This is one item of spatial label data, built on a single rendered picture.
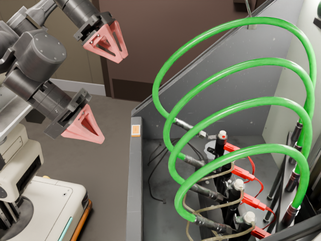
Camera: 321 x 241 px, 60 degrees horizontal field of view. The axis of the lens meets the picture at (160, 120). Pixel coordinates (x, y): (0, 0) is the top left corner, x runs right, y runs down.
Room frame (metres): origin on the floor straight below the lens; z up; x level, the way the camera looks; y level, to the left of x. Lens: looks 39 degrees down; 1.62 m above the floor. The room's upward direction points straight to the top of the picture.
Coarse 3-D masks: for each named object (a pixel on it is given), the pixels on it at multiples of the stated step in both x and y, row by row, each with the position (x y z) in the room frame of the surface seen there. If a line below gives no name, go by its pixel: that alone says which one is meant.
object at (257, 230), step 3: (255, 228) 0.29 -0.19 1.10; (258, 228) 0.29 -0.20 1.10; (252, 231) 0.29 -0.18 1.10; (255, 231) 0.29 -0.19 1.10; (258, 231) 0.28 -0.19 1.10; (261, 231) 0.28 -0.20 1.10; (264, 231) 0.28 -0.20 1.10; (252, 234) 0.29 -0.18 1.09; (255, 234) 0.28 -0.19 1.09; (258, 234) 0.28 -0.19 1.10; (261, 234) 0.28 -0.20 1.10; (264, 234) 0.28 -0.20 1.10; (267, 234) 0.28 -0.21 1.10; (270, 234) 0.28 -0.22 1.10; (258, 237) 0.28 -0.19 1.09; (261, 237) 0.28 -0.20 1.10; (264, 237) 0.27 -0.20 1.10
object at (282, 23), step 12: (228, 24) 0.53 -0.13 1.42; (240, 24) 0.53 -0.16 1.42; (276, 24) 0.54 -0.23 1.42; (288, 24) 0.54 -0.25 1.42; (204, 36) 0.53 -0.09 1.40; (300, 36) 0.54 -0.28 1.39; (180, 48) 0.53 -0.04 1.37; (312, 48) 0.55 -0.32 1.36; (168, 60) 0.53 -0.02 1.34; (312, 60) 0.54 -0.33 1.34; (312, 72) 0.54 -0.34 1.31; (156, 84) 0.53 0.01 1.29; (312, 84) 0.54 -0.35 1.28; (156, 96) 0.53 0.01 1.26; (300, 120) 0.55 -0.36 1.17
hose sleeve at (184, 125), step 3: (177, 120) 0.53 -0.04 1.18; (180, 120) 0.53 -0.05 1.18; (174, 123) 0.53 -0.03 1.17; (177, 123) 0.53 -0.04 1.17; (180, 123) 0.53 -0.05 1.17; (183, 123) 0.53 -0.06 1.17; (186, 123) 0.54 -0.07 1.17; (180, 126) 0.53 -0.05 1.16; (183, 126) 0.53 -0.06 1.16; (186, 126) 0.53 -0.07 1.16; (189, 126) 0.53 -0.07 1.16; (192, 126) 0.54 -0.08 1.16; (186, 129) 0.53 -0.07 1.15; (189, 129) 0.53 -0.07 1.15; (198, 132) 0.53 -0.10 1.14; (198, 135) 0.53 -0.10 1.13
